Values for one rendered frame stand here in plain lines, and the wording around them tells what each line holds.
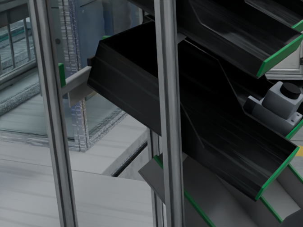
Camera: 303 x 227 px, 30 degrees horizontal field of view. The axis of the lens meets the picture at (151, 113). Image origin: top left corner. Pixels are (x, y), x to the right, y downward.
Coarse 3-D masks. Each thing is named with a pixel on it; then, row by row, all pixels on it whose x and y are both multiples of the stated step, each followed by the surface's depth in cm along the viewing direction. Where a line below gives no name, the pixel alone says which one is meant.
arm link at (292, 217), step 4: (296, 212) 50; (300, 212) 49; (288, 216) 51; (292, 216) 50; (296, 216) 50; (300, 216) 49; (284, 220) 51; (288, 220) 50; (292, 220) 50; (296, 220) 49; (300, 220) 49; (280, 224) 51; (284, 224) 51; (288, 224) 50; (292, 224) 50; (296, 224) 49; (300, 224) 48
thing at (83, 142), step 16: (64, 0) 146; (64, 16) 148; (64, 32) 150; (64, 48) 151; (80, 64) 155; (80, 112) 157; (80, 128) 159; (112, 128) 177; (32, 144) 168; (48, 144) 166; (80, 144) 162
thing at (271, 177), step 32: (128, 32) 80; (96, 64) 76; (128, 64) 73; (192, 64) 83; (128, 96) 75; (192, 96) 84; (224, 96) 82; (160, 128) 74; (192, 128) 71; (224, 128) 80; (256, 128) 81; (224, 160) 71; (256, 160) 77; (288, 160) 75; (256, 192) 69
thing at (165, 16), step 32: (32, 0) 70; (160, 0) 64; (160, 32) 65; (160, 64) 67; (160, 96) 68; (64, 128) 78; (64, 160) 79; (64, 192) 80; (64, 224) 83; (160, 224) 117
